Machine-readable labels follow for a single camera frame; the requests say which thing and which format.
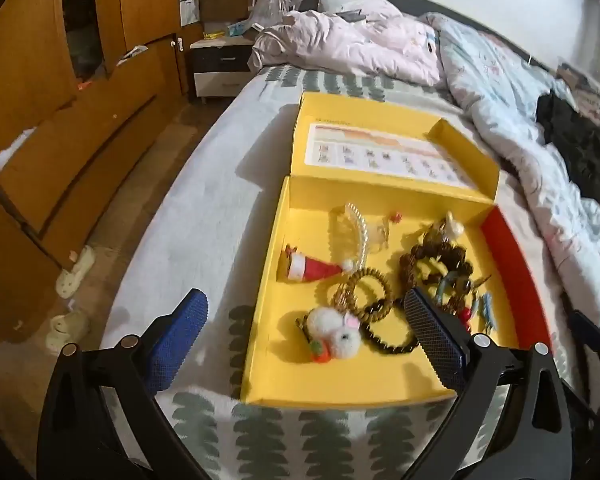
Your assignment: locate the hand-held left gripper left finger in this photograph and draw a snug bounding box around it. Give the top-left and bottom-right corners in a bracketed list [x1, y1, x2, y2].
[36, 288, 216, 480]

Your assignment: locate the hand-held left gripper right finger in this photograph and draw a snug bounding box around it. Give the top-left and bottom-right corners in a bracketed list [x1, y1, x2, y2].
[402, 287, 587, 480]

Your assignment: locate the black bead bracelet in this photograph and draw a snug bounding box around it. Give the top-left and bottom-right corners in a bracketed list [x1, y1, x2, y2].
[362, 317, 422, 357]

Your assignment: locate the light blue bangle bracelet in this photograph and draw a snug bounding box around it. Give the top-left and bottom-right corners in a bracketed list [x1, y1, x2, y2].
[432, 270, 461, 306]

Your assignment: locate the light blue hair clip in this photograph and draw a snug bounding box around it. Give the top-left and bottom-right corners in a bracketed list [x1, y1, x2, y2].
[472, 290, 496, 333]

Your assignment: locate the brown seed bead bracelet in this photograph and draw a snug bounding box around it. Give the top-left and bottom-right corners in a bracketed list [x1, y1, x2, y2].
[399, 220, 476, 311]

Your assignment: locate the brown coil hair tie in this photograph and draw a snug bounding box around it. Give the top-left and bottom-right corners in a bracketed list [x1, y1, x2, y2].
[344, 267, 394, 322]

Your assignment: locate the white bunny pom hair tie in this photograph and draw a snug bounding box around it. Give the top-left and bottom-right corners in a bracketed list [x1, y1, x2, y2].
[296, 307, 367, 362]

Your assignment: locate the yellow cardboard box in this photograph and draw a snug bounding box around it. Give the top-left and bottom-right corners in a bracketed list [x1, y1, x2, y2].
[240, 91, 553, 408]

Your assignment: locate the cream garlic hair clip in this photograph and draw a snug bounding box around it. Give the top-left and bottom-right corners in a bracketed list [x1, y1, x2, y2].
[440, 211, 466, 241]

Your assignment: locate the clear plastic hair clip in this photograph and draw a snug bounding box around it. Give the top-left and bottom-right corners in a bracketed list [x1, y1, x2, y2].
[367, 216, 392, 255]

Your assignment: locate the pearl hair clip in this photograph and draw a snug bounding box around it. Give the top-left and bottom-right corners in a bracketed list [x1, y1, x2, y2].
[329, 202, 370, 267]

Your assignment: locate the santa hat hair clip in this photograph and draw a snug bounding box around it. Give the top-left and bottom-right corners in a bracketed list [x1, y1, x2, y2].
[280, 244, 355, 283]

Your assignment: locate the pale green slipper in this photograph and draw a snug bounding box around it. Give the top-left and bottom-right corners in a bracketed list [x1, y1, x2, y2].
[55, 245, 97, 298]
[45, 310, 92, 353]

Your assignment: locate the black bag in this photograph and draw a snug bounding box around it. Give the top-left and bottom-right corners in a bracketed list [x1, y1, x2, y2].
[566, 305, 600, 441]

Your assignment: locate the light blue printed quilt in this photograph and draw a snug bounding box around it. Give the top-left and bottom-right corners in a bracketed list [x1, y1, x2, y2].
[420, 12, 600, 328]

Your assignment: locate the black clothing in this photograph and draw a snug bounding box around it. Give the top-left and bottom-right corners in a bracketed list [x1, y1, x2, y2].
[535, 89, 600, 221]

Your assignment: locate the orange wooden wardrobe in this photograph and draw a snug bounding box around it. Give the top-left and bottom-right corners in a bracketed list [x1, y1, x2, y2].
[0, 0, 191, 346]

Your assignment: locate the white nightstand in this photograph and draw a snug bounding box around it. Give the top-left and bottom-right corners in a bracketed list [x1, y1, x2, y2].
[189, 35, 258, 103]

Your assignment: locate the printed cushion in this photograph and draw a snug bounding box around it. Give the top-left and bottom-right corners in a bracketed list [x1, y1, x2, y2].
[555, 62, 600, 126]

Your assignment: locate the pink quilt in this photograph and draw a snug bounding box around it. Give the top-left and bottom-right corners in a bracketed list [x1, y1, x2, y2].
[250, 0, 443, 86]

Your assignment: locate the white pillow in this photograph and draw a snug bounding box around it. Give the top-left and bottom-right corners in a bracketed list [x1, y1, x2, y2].
[316, 0, 381, 13]

